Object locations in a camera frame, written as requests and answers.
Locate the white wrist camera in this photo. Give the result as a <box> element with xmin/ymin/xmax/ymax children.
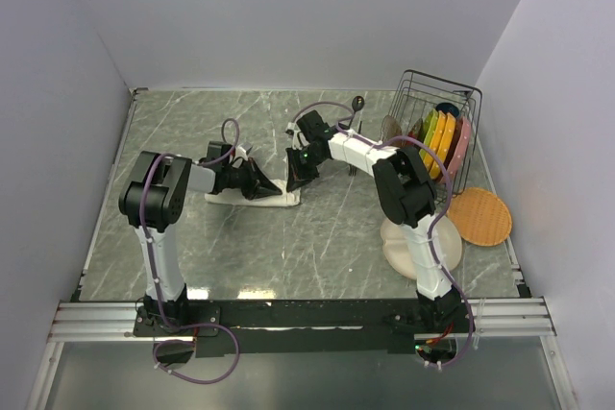
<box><xmin>284</xmin><ymin>122</ymin><xmax>304</xmax><ymax>150</ymax></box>
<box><xmin>230</xmin><ymin>143</ymin><xmax>253</xmax><ymax>166</ymax></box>

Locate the brown round plate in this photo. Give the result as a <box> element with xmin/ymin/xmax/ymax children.
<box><xmin>381</xmin><ymin>115</ymin><xmax>402</xmax><ymax>141</ymax></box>

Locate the black spoon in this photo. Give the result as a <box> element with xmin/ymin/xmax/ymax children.
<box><xmin>349</xmin><ymin>95</ymin><xmax>365</xmax><ymax>126</ymax></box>

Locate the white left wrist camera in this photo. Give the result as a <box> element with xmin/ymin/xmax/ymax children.
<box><xmin>230</xmin><ymin>143</ymin><xmax>253</xmax><ymax>166</ymax></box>

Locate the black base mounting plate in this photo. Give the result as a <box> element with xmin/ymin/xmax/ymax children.
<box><xmin>134</xmin><ymin>299</ymin><xmax>475</xmax><ymax>358</ymax></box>

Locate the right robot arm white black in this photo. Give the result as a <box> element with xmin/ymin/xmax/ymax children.
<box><xmin>286</xmin><ymin>110</ymin><xmax>465</xmax><ymax>332</ymax></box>

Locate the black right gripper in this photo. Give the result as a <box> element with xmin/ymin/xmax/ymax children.
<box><xmin>285</xmin><ymin>147</ymin><xmax>327</xmax><ymax>194</ymax></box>

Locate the yellow plate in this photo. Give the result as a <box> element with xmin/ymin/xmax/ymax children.
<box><xmin>430</xmin><ymin>111</ymin><xmax>455</xmax><ymax>162</ymax></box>

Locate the black fork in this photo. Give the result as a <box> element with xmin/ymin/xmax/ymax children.
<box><xmin>348</xmin><ymin>120</ymin><xmax>362</xmax><ymax>177</ymax></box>

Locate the aluminium frame rail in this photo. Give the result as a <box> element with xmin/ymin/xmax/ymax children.
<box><xmin>47</xmin><ymin>298</ymin><xmax>555</xmax><ymax>343</ymax></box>

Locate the dark blue bowl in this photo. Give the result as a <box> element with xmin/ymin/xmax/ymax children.
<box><xmin>435</xmin><ymin>102</ymin><xmax>460</xmax><ymax>118</ymax></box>

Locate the orange woven round placemat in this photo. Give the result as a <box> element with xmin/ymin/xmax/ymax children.
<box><xmin>447</xmin><ymin>187</ymin><xmax>512</xmax><ymax>247</ymax></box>

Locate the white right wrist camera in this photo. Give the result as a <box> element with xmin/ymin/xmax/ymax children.
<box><xmin>284</xmin><ymin>122</ymin><xmax>304</xmax><ymax>150</ymax></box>

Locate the orange plate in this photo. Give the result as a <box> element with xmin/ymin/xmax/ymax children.
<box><xmin>438</xmin><ymin>113</ymin><xmax>456</xmax><ymax>164</ymax></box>

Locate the green plate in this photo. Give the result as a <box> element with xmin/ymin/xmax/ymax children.
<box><xmin>420</xmin><ymin>109</ymin><xmax>439</xmax><ymax>149</ymax></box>

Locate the beige round plate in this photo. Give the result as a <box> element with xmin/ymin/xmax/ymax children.
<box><xmin>381</xmin><ymin>217</ymin><xmax>463</xmax><ymax>280</ymax></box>

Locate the pink plate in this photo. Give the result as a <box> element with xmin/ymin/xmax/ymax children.
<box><xmin>444</xmin><ymin>116</ymin><xmax>472</xmax><ymax>181</ymax></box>

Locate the black wire dish rack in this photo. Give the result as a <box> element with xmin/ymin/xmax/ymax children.
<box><xmin>381</xmin><ymin>69</ymin><xmax>483</xmax><ymax>195</ymax></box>

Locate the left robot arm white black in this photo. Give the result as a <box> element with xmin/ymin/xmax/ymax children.
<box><xmin>118</xmin><ymin>141</ymin><xmax>294</xmax><ymax>335</ymax></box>

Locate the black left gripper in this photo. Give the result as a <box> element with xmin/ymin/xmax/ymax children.
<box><xmin>223</xmin><ymin>157</ymin><xmax>282</xmax><ymax>201</ymax></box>

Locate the red plate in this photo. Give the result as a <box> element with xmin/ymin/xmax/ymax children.
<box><xmin>407</xmin><ymin>118</ymin><xmax>423</xmax><ymax>140</ymax></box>

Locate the white cloth napkin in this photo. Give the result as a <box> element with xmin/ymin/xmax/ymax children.
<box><xmin>205</xmin><ymin>180</ymin><xmax>301</xmax><ymax>207</ymax></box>

